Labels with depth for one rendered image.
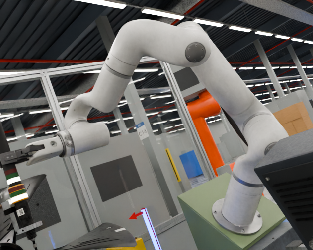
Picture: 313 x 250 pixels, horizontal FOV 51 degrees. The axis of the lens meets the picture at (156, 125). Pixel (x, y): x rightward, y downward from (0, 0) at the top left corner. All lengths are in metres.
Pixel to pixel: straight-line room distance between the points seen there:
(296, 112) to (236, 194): 7.48
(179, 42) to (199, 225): 0.72
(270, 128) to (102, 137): 0.52
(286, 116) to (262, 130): 7.68
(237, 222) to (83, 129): 0.64
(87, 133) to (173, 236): 1.11
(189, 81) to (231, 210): 3.71
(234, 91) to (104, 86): 0.38
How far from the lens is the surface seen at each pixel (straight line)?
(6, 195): 1.21
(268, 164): 0.59
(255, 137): 1.03
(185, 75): 4.84
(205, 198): 1.35
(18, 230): 0.98
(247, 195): 1.18
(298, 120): 8.65
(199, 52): 0.85
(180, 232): 2.03
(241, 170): 1.14
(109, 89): 0.96
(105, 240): 0.99
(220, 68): 0.97
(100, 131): 1.07
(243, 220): 1.25
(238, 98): 0.99
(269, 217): 1.37
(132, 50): 0.92
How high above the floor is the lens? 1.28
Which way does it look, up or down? 8 degrees up
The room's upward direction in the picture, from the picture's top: 22 degrees counter-clockwise
